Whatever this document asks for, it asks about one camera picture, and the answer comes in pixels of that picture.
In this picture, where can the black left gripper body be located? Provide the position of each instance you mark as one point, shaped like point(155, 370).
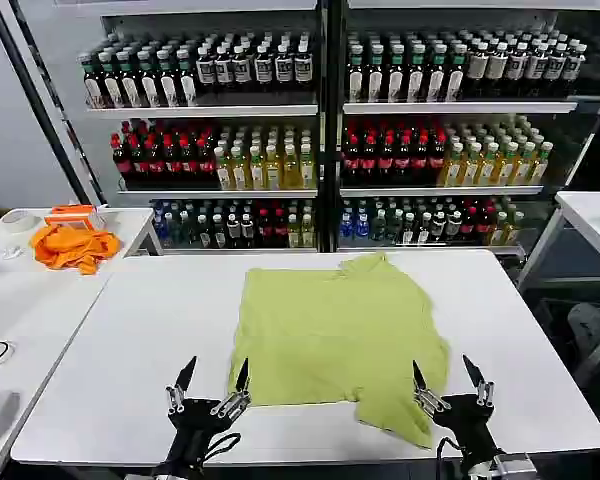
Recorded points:
point(195, 420)

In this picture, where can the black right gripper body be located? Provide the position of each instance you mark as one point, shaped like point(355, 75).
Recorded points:
point(467, 425)

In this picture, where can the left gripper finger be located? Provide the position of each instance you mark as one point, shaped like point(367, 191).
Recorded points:
point(184, 382)
point(242, 381)

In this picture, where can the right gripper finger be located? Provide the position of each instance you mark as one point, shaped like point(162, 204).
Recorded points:
point(420, 381)
point(475, 372)

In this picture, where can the light green shirt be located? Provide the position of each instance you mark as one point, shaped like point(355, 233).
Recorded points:
point(330, 340)

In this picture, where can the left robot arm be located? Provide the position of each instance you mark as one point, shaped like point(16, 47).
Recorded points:
point(172, 471)

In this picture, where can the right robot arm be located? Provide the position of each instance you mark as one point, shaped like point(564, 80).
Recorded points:
point(510, 467)

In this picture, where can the grey office chair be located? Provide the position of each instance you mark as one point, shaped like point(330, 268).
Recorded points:
point(592, 332)

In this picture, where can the white side table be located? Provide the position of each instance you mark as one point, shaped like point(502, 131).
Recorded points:
point(130, 225)

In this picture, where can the crumpled orange cloth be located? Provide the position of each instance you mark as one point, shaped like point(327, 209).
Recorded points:
point(75, 247)

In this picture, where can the white desk with legs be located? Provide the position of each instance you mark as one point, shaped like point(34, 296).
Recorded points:
point(587, 210)

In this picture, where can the orange box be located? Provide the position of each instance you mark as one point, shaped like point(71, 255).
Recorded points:
point(70, 217)

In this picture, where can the small white object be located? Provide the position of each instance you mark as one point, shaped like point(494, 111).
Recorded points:
point(11, 252)

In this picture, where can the white tape roll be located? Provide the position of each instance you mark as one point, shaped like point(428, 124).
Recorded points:
point(16, 221)

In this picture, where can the shelf rack with bottles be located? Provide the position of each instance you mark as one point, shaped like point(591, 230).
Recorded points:
point(280, 150)

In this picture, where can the black slanted pole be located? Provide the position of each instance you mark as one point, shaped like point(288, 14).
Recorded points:
point(40, 105)

